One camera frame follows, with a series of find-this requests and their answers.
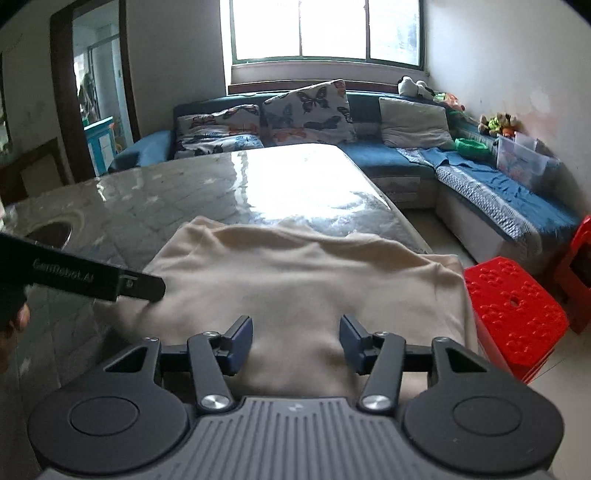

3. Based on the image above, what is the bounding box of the tall red plastic stool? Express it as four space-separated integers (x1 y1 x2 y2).
551 215 591 335

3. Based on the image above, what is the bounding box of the black and white plush toy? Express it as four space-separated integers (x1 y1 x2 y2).
398 76 435 100

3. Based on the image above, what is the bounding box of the dark door frame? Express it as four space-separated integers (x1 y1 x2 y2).
50 0 141 185

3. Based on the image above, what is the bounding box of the flat butterfly print pillow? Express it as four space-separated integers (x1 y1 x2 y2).
173 104 266 160

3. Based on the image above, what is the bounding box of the green framed window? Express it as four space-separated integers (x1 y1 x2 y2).
228 0 426 70

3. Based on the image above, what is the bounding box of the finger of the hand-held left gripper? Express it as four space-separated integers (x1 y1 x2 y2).
116 272 167 304

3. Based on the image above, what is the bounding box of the person's left hand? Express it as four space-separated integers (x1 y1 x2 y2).
0 304 32 374

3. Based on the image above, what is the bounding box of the red perforated plastic stool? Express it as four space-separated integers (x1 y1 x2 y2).
463 258 568 384

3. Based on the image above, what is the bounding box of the blue cloth sofa cover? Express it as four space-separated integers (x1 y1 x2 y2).
402 148 580 232

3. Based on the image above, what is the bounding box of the cream sweater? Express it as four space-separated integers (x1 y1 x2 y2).
95 216 485 400

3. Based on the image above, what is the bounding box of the dark wooden chair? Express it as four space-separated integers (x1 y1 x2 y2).
0 137 75 204

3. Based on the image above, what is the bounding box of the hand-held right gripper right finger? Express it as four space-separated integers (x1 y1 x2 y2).
340 315 488 412

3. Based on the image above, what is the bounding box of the blue corner sofa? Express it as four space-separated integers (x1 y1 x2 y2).
108 85 585 273

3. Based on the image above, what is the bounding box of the blue cabinet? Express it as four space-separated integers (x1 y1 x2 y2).
83 116 116 176

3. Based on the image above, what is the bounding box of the brown plush toy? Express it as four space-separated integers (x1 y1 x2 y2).
478 112 520 138

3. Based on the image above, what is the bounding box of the clear plastic storage box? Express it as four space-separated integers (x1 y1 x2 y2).
496 131 561 192

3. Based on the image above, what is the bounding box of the green plastic basin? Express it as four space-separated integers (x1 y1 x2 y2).
455 137 490 160

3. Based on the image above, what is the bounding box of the orange and green toy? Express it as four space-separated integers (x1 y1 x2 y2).
434 91 465 112

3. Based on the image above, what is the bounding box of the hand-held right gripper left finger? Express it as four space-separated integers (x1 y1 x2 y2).
105 315 254 414

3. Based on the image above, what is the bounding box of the beige cushion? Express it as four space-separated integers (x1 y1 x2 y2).
379 97 455 151

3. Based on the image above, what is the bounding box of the large butterfly print pillow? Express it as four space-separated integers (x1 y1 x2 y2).
260 79 357 147

